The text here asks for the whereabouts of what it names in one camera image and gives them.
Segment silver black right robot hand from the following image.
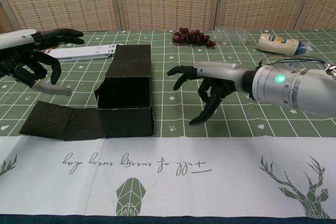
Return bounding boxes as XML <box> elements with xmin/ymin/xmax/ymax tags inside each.
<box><xmin>166</xmin><ymin>61</ymin><xmax>250</xmax><ymax>126</ymax></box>

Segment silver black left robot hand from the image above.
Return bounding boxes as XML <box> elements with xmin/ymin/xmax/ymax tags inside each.
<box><xmin>0</xmin><ymin>28</ymin><xmax>85</xmax><ymax>96</ymax></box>

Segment black cardboard box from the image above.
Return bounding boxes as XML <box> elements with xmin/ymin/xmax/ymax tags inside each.
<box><xmin>18</xmin><ymin>44</ymin><xmax>155</xmax><ymax>141</ymax></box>

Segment clear plastic cup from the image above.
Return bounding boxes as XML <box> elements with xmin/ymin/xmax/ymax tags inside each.
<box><xmin>213</xmin><ymin>27</ymin><xmax>249</xmax><ymax>45</ymax></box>

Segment bunch of red grapes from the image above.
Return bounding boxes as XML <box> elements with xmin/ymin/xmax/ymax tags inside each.
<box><xmin>172</xmin><ymin>27</ymin><xmax>216</xmax><ymax>48</ymax></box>

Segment mayonnaise squeeze bottle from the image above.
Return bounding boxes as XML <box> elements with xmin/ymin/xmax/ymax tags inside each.
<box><xmin>256</xmin><ymin>34</ymin><xmax>313</xmax><ymax>57</ymax></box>

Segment white folding laptop stand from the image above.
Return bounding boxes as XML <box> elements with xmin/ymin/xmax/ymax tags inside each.
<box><xmin>46</xmin><ymin>44</ymin><xmax>124</xmax><ymax>63</ymax></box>

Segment green checked deer tablecloth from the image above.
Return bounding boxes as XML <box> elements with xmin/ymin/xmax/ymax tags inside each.
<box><xmin>0</xmin><ymin>28</ymin><xmax>336</xmax><ymax>224</ymax></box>

